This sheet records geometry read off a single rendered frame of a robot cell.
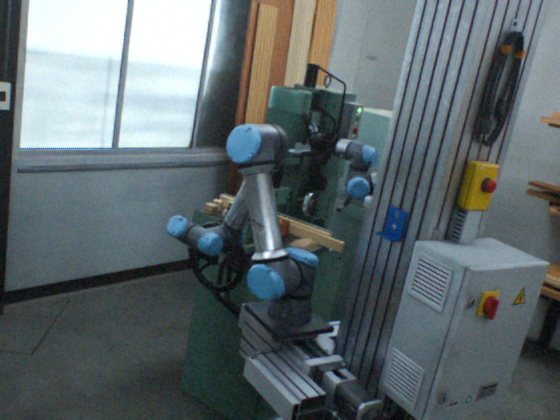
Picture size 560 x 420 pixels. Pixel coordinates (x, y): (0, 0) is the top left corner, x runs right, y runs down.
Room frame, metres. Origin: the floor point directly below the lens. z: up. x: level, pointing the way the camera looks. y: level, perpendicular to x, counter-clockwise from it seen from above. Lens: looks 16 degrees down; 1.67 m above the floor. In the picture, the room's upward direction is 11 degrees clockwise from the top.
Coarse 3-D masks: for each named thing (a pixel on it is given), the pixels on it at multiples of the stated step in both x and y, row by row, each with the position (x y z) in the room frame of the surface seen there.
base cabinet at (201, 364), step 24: (336, 264) 2.75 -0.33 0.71; (240, 288) 2.42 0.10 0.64; (336, 288) 2.80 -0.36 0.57; (192, 312) 2.54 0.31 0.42; (216, 312) 2.47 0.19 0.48; (192, 336) 2.53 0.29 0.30; (216, 336) 2.46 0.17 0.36; (240, 336) 2.39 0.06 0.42; (192, 360) 2.51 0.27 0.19; (216, 360) 2.45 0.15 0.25; (240, 360) 2.38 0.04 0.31; (192, 384) 2.51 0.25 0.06; (216, 384) 2.43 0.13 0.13; (240, 384) 2.37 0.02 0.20; (216, 408) 2.42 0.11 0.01; (240, 408) 2.36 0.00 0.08; (264, 408) 2.38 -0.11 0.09
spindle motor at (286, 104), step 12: (276, 96) 2.51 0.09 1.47; (288, 96) 2.48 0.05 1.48; (300, 96) 2.49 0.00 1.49; (276, 108) 2.50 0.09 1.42; (288, 108) 2.48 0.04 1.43; (300, 108) 2.50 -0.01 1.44; (276, 120) 2.50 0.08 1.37; (288, 120) 2.48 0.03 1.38; (300, 120) 2.51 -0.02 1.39; (288, 132) 2.49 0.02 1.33; (300, 132) 2.52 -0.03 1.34; (288, 144) 2.49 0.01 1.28; (288, 156) 2.50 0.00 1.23; (300, 156) 2.56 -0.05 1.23
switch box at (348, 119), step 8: (344, 104) 2.74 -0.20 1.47; (352, 104) 2.72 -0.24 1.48; (360, 104) 2.77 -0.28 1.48; (344, 112) 2.74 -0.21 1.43; (352, 112) 2.72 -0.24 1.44; (360, 112) 2.78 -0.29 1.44; (344, 120) 2.73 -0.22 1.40; (352, 120) 2.72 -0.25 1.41; (360, 120) 2.79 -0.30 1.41; (344, 128) 2.73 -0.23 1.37; (352, 128) 2.74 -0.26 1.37; (344, 136) 2.72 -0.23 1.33; (352, 136) 2.75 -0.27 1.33
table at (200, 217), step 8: (200, 208) 2.61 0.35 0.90; (200, 216) 2.56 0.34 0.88; (208, 216) 2.54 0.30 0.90; (216, 216) 2.54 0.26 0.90; (200, 224) 2.56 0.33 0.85; (288, 240) 2.39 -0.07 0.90; (248, 248) 2.30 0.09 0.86; (320, 248) 2.38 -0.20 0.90; (328, 248) 2.45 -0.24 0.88; (320, 256) 2.39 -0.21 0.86
